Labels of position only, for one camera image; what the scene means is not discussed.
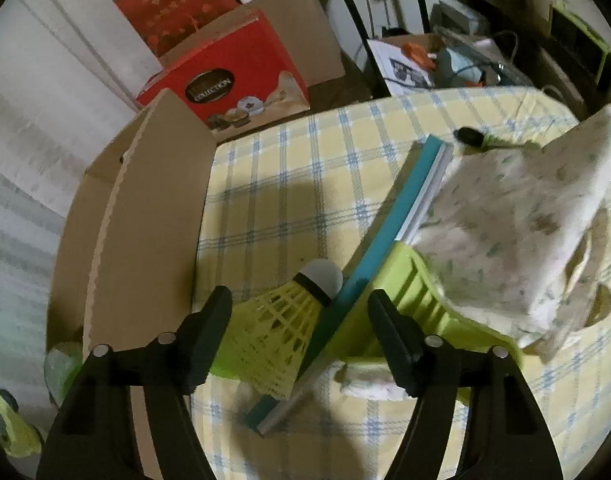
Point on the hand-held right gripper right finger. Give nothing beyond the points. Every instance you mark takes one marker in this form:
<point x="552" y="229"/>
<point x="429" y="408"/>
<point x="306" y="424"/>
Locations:
<point x="390" y="340"/>

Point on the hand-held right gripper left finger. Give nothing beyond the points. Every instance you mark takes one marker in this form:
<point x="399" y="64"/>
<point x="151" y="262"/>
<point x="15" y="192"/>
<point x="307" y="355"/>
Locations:
<point x="210" y="335"/>

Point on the yellow shuttlecock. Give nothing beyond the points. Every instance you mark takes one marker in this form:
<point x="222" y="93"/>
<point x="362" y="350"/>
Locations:
<point x="280" y="330"/>

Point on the teal book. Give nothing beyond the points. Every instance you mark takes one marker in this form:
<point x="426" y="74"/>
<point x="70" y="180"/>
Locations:
<point x="400" y="210"/>

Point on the printed white cloth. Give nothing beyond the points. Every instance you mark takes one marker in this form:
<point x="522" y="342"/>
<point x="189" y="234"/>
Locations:
<point x="505" y="220"/>

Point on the green snack packet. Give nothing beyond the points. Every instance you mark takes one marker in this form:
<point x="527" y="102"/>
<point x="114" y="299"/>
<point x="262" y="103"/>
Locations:
<point x="62" y="370"/>

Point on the black and green pen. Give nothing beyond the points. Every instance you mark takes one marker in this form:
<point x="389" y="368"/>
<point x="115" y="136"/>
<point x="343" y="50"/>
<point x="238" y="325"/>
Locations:
<point x="469" y="136"/>

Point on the yellow-green item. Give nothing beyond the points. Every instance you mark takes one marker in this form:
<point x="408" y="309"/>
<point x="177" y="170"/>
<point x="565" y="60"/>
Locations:
<point x="15" y="435"/>

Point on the red collection gift bag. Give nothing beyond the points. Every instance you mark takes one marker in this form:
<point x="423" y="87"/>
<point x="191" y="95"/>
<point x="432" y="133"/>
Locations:
<point x="225" y="65"/>

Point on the box of cluttered items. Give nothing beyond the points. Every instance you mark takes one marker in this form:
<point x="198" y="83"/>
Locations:
<point x="390" y="60"/>

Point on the blue face mask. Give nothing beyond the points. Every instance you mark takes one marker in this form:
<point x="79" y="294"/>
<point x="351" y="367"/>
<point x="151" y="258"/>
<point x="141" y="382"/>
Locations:
<point x="460" y="62"/>

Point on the orange toy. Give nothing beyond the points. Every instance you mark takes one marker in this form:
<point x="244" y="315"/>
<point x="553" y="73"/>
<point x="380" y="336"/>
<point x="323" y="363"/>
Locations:
<point x="415" y="52"/>

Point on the white curtain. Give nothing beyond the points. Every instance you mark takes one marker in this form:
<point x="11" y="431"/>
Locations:
<point x="60" y="85"/>

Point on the large cardboard box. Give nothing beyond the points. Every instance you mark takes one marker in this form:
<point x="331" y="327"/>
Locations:
<point x="305" y="30"/>

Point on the grey device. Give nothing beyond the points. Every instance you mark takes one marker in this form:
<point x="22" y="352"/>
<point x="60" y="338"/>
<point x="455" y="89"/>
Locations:
<point x="455" y="15"/>

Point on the red paper bag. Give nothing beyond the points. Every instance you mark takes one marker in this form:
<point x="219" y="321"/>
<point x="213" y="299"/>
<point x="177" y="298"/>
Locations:
<point x="170" y="5"/>

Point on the green framed box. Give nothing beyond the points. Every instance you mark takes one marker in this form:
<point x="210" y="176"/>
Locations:
<point x="605" y="55"/>

